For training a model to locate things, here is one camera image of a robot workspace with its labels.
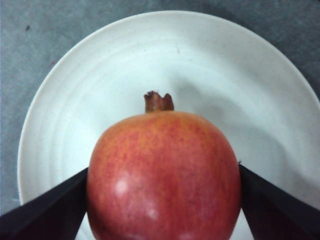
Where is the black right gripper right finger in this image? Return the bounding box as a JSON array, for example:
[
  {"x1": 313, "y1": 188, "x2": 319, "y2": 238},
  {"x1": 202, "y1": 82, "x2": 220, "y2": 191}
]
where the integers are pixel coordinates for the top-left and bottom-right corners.
[{"x1": 239, "y1": 164, "x2": 320, "y2": 240}]

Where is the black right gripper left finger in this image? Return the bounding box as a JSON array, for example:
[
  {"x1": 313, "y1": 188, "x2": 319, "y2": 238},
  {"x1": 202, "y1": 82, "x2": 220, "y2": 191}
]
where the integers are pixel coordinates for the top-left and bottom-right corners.
[{"x1": 0, "y1": 167, "x2": 89, "y2": 240}]

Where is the red pomegranate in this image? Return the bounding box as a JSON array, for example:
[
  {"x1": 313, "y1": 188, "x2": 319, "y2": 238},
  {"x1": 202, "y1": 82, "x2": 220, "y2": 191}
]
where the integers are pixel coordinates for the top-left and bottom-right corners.
[{"x1": 87, "y1": 91, "x2": 242, "y2": 240}]

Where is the white plate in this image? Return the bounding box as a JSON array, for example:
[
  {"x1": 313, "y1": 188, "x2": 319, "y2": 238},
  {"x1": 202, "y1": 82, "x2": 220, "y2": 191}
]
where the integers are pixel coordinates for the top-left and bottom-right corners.
[{"x1": 18, "y1": 11, "x2": 320, "y2": 240}]

